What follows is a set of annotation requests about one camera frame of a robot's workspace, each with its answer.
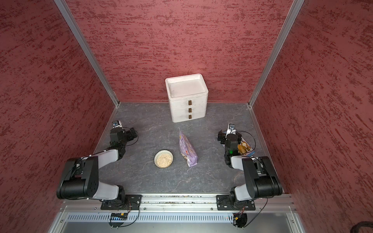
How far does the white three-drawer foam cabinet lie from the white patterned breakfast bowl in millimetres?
281

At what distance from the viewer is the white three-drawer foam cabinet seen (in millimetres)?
942

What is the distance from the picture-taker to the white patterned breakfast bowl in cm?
85
